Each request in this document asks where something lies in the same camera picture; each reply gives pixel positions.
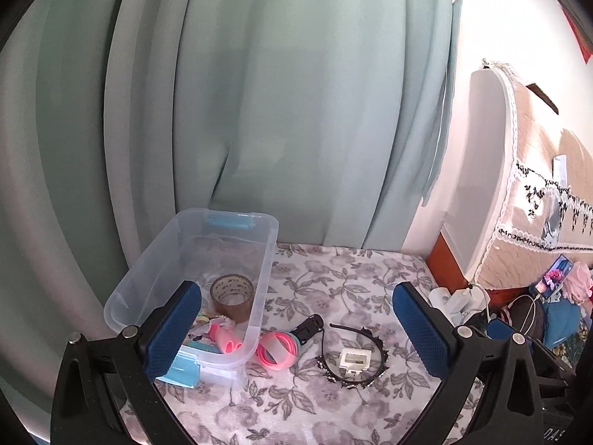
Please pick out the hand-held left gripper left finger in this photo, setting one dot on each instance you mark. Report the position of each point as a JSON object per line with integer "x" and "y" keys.
{"x": 173, "y": 329}

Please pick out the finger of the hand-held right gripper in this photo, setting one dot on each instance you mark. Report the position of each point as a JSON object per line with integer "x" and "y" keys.
{"x": 500, "y": 329}

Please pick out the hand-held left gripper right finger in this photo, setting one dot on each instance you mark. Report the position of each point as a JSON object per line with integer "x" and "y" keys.
{"x": 421, "y": 329}

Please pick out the brown tape roll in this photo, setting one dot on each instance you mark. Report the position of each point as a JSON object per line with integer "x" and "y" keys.
{"x": 231, "y": 303}

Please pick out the clear plastic container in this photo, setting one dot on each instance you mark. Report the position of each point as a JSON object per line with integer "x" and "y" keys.
{"x": 153, "y": 269}

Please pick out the black beaded headband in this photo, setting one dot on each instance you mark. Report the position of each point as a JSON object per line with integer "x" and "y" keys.
{"x": 377, "y": 340}

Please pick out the white power adapter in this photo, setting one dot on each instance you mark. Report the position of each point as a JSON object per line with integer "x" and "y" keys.
{"x": 456, "y": 299}

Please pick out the pink plastic toy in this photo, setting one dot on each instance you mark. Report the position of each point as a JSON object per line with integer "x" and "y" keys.
{"x": 227, "y": 338}

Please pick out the blue cloth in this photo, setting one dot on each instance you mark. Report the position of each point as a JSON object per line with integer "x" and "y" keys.
{"x": 563, "y": 322}

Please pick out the brown wooden furniture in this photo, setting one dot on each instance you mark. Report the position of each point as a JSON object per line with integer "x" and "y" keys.
{"x": 447, "y": 264}

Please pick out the white claw clip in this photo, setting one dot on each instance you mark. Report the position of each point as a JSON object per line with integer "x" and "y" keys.
{"x": 354, "y": 361}

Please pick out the smartphone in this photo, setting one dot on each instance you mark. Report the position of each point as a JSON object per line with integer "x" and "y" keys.
{"x": 556, "y": 278}

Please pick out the grey floral blanket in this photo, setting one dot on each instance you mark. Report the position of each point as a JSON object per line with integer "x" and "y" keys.
{"x": 352, "y": 278}

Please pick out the pink cloth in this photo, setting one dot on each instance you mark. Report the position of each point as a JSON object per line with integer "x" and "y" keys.
{"x": 581, "y": 282}

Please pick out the black hair clip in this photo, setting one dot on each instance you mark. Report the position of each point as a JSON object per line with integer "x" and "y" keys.
{"x": 305, "y": 327}

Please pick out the beige lace-trimmed cover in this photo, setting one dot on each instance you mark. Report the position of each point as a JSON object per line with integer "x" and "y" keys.
{"x": 542, "y": 171}

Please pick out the pale green curtain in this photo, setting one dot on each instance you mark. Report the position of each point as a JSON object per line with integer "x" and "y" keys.
{"x": 231, "y": 102}

